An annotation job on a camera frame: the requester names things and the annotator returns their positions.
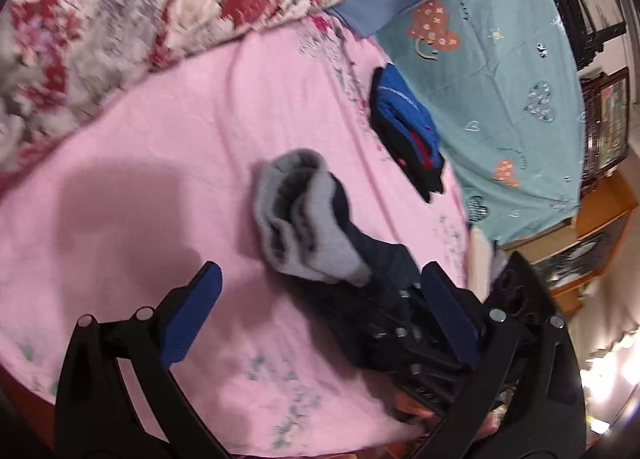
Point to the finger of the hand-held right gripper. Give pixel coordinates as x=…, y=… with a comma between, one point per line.
x=420, y=374

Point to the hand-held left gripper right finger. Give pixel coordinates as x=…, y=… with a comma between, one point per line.
x=452, y=314

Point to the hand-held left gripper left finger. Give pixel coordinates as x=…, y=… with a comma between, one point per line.
x=192, y=311

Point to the person's right hand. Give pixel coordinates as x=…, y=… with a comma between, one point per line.
x=412, y=406

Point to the wooden display cabinet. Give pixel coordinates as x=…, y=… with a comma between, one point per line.
x=590, y=234

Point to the pink floral bedsheet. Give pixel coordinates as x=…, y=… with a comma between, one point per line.
x=175, y=164

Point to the teal heart print blanket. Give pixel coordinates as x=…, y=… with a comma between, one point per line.
x=490, y=104

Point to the blue red folded garment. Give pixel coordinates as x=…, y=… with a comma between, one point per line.
x=400, y=101

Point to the red floral quilt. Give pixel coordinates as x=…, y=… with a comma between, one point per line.
x=125, y=9

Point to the dark carved wooden frame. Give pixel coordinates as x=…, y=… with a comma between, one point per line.
x=600, y=104

